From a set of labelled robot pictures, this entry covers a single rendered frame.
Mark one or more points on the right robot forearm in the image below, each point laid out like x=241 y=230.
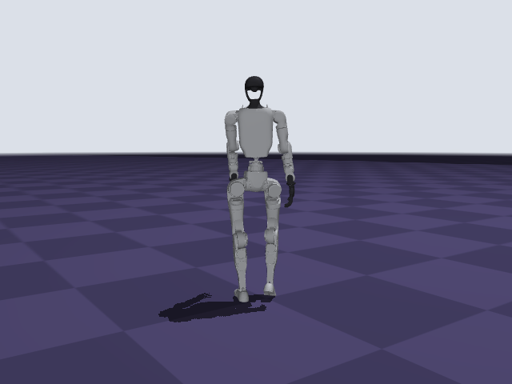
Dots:
x=288 y=165

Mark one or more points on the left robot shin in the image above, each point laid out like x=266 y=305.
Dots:
x=240 y=262

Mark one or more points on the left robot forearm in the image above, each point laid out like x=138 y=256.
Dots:
x=232 y=161

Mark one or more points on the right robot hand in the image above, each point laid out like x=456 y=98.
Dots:
x=291 y=184

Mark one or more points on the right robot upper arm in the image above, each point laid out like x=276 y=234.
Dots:
x=282 y=131

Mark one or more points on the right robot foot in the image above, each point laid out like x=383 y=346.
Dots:
x=269 y=289

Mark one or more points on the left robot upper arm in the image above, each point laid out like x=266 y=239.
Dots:
x=231 y=133

